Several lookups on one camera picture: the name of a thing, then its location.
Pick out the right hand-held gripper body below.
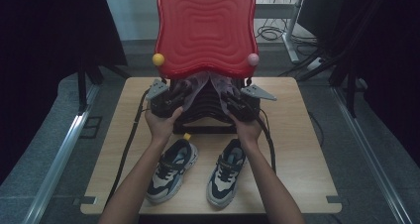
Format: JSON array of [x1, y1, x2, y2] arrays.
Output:
[[231, 84, 277, 123]]

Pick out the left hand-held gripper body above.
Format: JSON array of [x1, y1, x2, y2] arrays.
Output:
[[145, 78, 181, 118]]

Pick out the purple child's shoe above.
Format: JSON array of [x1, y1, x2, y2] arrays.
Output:
[[209, 70, 242, 114], [179, 70, 211, 111]]

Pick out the red and black shoe rack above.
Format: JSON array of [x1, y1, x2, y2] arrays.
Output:
[[152, 0, 261, 135]]

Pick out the navy and white sneaker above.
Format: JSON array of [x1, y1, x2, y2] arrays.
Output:
[[206, 138, 250, 208], [145, 133, 199, 204]]

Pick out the person's right hand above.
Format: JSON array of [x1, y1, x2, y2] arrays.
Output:
[[229, 114, 264, 148]]

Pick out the person's left hand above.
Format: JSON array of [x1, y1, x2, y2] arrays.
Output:
[[144, 106, 184, 144]]

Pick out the white power strip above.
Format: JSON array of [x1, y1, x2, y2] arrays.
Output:
[[306, 56, 324, 71]]

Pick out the black metal stand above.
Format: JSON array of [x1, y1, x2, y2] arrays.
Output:
[[76, 59, 132, 115], [278, 49, 368, 119]]

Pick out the black curtain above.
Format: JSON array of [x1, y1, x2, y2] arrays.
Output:
[[0, 0, 129, 185], [298, 0, 420, 168]]

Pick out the right hand-held gripper cable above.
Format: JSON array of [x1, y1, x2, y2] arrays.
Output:
[[258, 108, 277, 175]]

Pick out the hand-held gripper cable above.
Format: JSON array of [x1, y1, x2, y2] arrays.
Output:
[[104, 88, 151, 206], [258, 108, 277, 175]]

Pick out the left hand-held gripper cable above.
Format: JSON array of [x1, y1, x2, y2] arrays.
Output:
[[104, 88, 151, 206]]

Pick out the black floor bracket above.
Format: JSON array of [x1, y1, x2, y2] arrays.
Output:
[[78, 116, 103, 140]]

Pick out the tangled black floor cables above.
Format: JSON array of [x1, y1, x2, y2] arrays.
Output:
[[256, 25, 319, 48]]

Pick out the thin black floor cable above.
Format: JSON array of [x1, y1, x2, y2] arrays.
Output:
[[307, 111, 326, 149]]

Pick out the white metal desk frame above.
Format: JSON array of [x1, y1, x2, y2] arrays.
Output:
[[256, 0, 307, 64]]

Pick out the aluminium rail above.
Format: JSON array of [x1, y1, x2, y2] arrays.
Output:
[[21, 84, 101, 224], [331, 86, 414, 224]]

